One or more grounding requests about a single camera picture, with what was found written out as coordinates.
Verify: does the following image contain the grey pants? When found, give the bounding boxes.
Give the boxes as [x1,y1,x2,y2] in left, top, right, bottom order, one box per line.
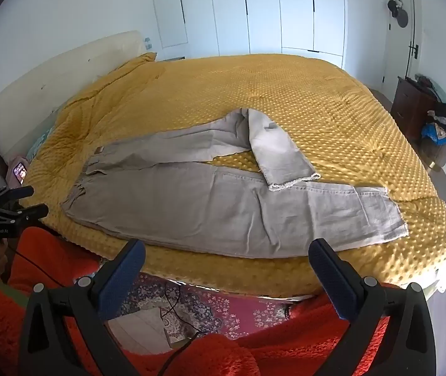
[60,107,409,260]

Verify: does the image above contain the black cable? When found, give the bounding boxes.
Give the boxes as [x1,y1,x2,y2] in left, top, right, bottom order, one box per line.
[157,281,203,376]
[7,242,80,285]

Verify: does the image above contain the black hanging door ornament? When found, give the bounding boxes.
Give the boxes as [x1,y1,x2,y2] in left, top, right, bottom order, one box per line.
[386,0,410,29]

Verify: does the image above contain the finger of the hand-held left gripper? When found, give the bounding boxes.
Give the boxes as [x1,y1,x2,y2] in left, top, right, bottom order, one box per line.
[0,204,49,227]
[0,186,35,207]

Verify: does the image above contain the teal patterned bed sheet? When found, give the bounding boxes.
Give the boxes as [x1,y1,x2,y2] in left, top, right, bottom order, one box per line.
[25,127,57,161]

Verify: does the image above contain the floral patterned rug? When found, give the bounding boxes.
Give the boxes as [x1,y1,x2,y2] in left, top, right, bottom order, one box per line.
[107,271,300,346]

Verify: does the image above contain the yellow dotted blanket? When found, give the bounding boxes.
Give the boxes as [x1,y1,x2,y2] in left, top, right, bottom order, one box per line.
[18,53,446,297]

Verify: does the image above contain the white door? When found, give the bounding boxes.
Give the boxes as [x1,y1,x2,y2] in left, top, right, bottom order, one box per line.
[381,0,427,95]

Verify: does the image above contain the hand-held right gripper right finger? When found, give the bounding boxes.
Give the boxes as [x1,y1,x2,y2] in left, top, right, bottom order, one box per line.
[308,237,438,376]

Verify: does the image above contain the cream padded headboard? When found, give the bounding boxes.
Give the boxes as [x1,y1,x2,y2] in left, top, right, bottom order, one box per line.
[0,30,146,154]

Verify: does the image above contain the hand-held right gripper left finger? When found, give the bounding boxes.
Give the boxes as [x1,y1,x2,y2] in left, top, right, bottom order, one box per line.
[17,238,147,376]

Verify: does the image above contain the pile of clothes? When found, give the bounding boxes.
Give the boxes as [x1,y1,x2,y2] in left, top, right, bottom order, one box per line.
[420,101,446,149]

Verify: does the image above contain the white wardrobe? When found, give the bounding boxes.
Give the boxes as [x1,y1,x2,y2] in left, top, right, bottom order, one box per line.
[148,0,350,68]

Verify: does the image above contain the brown stool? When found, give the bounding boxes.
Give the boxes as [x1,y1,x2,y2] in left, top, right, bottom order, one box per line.
[420,140,446,172]

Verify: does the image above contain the dark wooden nightstand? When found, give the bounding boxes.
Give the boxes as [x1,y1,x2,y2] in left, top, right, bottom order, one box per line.
[390,76,440,142]

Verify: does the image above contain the smartphone with lit screen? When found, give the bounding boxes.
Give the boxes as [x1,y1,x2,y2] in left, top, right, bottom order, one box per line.
[13,162,29,185]

